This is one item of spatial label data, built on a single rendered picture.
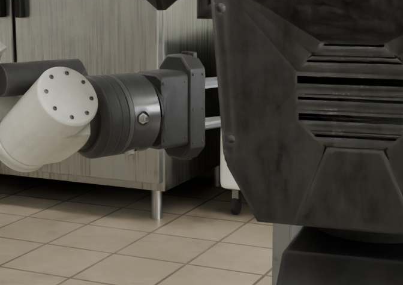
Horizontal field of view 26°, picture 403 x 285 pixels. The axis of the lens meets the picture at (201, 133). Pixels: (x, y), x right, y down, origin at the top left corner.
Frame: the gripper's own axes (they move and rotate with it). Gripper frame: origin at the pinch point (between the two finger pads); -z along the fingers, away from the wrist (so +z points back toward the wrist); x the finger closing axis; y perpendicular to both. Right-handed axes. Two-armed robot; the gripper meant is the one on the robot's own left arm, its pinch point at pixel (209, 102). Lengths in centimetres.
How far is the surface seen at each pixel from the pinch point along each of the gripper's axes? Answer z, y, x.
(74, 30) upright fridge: -134, 232, -6
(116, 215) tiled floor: -148, 224, -86
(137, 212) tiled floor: -157, 222, -86
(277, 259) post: -31.8, 18.5, -30.8
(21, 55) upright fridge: -123, 256, -17
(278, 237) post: -31.9, 18.3, -27.0
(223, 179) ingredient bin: -180, 189, -69
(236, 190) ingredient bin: -186, 188, -75
